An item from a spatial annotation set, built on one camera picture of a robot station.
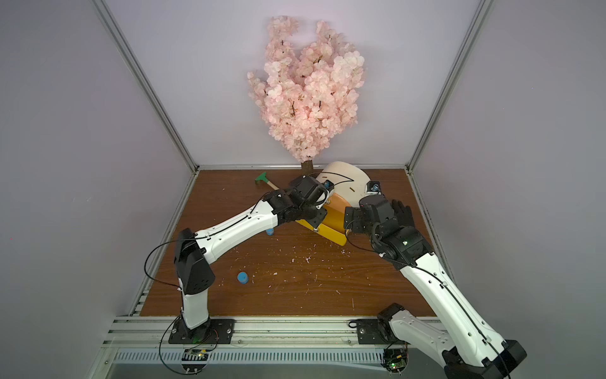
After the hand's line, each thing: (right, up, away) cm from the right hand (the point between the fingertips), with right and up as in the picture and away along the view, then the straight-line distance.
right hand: (363, 206), depth 70 cm
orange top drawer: (-7, -2, +10) cm, 13 cm away
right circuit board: (+10, -47, 0) cm, 48 cm away
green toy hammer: (-39, +10, +43) cm, 59 cm away
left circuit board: (-53, -48, +2) cm, 72 cm away
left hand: (-11, -3, +10) cm, 15 cm away
